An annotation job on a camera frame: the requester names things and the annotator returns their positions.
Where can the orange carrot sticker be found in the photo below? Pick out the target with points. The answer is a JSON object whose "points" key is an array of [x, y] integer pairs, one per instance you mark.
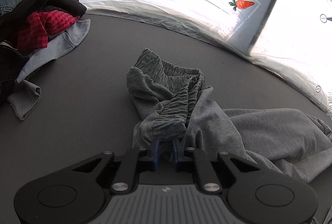
{"points": [[242, 4]]}

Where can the round cross marker sticker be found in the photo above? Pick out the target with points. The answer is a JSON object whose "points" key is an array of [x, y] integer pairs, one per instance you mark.
{"points": [[323, 18]]}

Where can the grey sweatpants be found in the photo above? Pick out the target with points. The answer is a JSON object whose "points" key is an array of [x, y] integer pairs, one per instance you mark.
{"points": [[207, 120]]}

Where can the red checked garment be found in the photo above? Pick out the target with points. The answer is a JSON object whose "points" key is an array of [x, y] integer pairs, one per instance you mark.
{"points": [[44, 24]]}

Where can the light blue shirt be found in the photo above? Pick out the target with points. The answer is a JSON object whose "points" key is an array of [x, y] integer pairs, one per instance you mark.
{"points": [[67, 40]]}

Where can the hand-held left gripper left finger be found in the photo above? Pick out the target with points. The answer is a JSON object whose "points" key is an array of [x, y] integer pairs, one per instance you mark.
{"points": [[154, 155]]}

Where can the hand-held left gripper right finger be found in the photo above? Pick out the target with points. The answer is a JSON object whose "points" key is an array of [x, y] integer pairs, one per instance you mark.
{"points": [[177, 154]]}

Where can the dark zippered garment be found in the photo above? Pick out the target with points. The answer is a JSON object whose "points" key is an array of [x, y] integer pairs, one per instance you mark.
{"points": [[7, 66]]}

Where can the thin grey garment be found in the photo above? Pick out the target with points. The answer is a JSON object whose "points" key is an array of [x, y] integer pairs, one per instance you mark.
{"points": [[26, 99]]}

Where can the black garment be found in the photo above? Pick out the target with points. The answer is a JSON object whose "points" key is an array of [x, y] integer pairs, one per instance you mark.
{"points": [[64, 3]]}

